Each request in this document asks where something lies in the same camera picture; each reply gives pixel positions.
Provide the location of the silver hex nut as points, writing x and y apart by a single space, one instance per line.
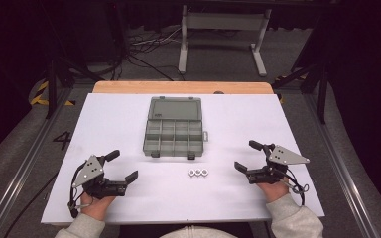
198 172
205 172
190 172

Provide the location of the person's left hand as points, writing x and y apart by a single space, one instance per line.
96 205

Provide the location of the yellow black floor tape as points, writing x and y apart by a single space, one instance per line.
39 97

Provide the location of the person's right hand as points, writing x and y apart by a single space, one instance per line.
274 191

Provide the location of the grey plastic compartment box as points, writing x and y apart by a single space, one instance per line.
174 132

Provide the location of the white table board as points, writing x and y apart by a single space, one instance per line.
165 195

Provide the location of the grey metal stand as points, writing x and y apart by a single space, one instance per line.
223 21

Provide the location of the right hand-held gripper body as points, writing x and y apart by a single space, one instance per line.
273 170

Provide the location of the person's torso grey sweater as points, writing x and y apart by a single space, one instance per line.
198 233

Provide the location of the aluminium floor rail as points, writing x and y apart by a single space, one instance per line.
20 180
340 165

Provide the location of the black tripod stand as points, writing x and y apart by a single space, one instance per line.
51 82

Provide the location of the black metal stand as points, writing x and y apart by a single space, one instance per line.
322 92

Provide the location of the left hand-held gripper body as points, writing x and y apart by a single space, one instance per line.
94 185

